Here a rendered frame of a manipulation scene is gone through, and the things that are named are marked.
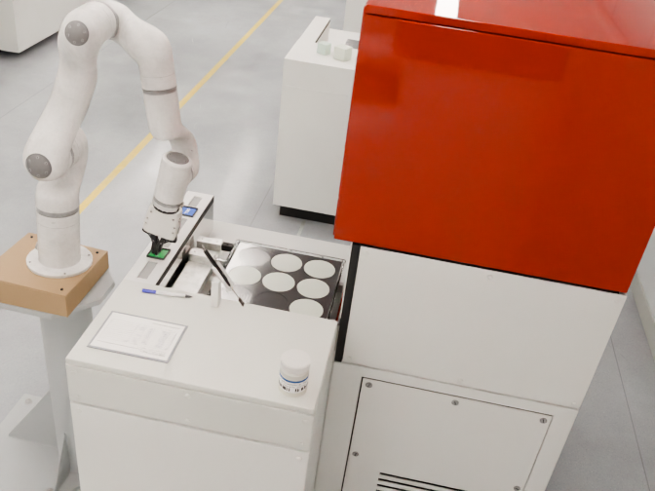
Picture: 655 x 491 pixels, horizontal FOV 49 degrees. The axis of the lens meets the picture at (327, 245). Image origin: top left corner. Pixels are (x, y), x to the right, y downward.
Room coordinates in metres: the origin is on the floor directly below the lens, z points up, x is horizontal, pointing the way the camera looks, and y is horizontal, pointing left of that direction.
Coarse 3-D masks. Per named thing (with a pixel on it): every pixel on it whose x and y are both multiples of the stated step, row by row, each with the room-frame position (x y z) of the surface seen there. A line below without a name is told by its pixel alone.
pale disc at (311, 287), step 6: (300, 282) 1.79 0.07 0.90; (306, 282) 1.79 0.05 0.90; (312, 282) 1.80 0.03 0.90; (318, 282) 1.80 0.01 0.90; (300, 288) 1.75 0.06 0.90; (306, 288) 1.76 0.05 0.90; (312, 288) 1.76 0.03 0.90; (318, 288) 1.76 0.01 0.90; (324, 288) 1.77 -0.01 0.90; (306, 294) 1.73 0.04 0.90; (312, 294) 1.73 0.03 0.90; (318, 294) 1.73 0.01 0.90; (324, 294) 1.74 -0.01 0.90
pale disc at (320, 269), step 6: (306, 264) 1.89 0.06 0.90; (312, 264) 1.89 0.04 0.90; (318, 264) 1.90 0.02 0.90; (324, 264) 1.90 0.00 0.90; (330, 264) 1.90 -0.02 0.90; (306, 270) 1.85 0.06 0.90; (312, 270) 1.86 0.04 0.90; (318, 270) 1.86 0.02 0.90; (324, 270) 1.87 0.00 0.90; (330, 270) 1.87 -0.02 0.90; (312, 276) 1.83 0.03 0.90; (318, 276) 1.83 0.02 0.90; (324, 276) 1.83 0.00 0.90; (330, 276) 1.84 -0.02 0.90
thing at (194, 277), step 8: (200, 248) 1.92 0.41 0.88; (216, 256) 1.89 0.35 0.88; (192, 264) 1.83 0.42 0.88; (200, 264) 1.84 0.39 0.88; (184, 272) 1.79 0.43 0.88; (192, 272) 1.79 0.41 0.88; (200, 272) 1.80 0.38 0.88; (208, 272) 1.80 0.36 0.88; (176, 280) 1.74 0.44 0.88; (184, 280) 1.75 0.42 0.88; (192, 280) 1.75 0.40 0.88; (200, 280) 1.76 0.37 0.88; (208, 280) 1.80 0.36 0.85; (176, 288) 1.70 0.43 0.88; (184, 288) 1.70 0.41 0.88; (192, 288) 1.71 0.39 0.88; (200, 288) 1.72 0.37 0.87
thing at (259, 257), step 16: (240, 256) 1.88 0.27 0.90; (256, 256) 1.89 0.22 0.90; (272, 256) 1.90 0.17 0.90; (304, 256) 1.93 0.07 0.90; (272, 272) 1.82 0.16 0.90; (288, 272) 1.83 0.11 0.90; (304, 272) 1.84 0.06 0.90; (336, 272) 1.86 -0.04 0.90; (224, 288) 1.70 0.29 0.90; (240, 288) 1.71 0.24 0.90; (256, 288) 1.72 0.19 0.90; (256, 304) 1.65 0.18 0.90; (272, 304) 1.66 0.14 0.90; (288, 304) 1.67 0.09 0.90; (320, 304) 1.69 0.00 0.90
